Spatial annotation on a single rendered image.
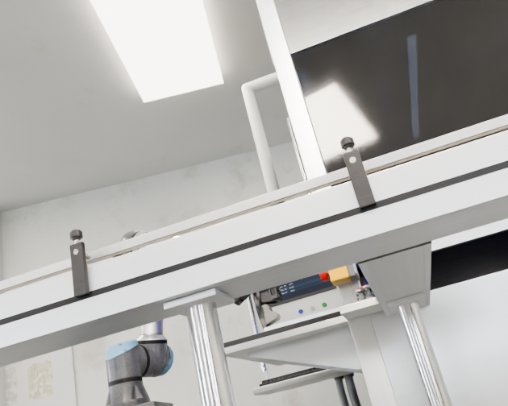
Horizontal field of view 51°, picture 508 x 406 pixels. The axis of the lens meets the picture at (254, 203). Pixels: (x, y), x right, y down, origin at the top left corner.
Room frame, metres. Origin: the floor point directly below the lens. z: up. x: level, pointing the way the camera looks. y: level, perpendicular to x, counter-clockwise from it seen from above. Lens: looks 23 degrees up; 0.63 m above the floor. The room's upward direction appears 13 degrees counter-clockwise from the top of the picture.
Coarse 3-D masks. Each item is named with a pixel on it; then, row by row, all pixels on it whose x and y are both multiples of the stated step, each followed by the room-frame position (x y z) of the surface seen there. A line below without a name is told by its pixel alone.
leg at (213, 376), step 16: (176, 304) 0.82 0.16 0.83; (192, 304) 0.84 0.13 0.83; (208, 304) 0.84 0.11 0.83; (224, 304) 0.89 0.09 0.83; (192, 320) 0.84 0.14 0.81; (208, 320) 0.84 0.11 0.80; (192, 336) 0.84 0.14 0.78; (208, 336) 0.84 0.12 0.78; (208, 352) 0.84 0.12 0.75; (224, 352) 0.86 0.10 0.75; (208, 368) 0.84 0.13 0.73; (224, 368) 0.85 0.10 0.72; (208, 384) 0.84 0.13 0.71; (224, 384) 0.84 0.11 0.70; (208, 400) 0.84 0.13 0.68; (224, 400) 0.84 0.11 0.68
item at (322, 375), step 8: (304, 376) 2.41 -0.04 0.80; (312, 376) 2.40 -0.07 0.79; (320, 376) 2.39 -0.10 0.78; (328, 376) 2.40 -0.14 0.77; (336, 376) 2.53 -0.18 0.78; (272, 384) 2.44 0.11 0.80; (280, 384) 2.43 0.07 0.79; (288, 384) 2.43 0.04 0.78; (296, 384) 2.43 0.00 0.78; (304, 384) 2.55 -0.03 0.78; (256, 392) 2.46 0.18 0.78; (264, 392) 2.46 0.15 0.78; (272, 392) 2.58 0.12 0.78
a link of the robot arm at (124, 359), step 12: (108, 348) 1.87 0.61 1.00; (120, 348) 1.86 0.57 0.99; (132, 348) 1.88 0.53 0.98; (144, 348) 1.95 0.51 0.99; (108, 360) 1.87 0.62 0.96; (120, 360) 1.86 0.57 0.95; (132, 360) 1.88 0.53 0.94; (144, 360) 1.93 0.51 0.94; (108, 372) 1.88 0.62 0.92; (120, 372) 1.86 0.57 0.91; (132, 372) 1.87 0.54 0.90; (144, 372) 1.95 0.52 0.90
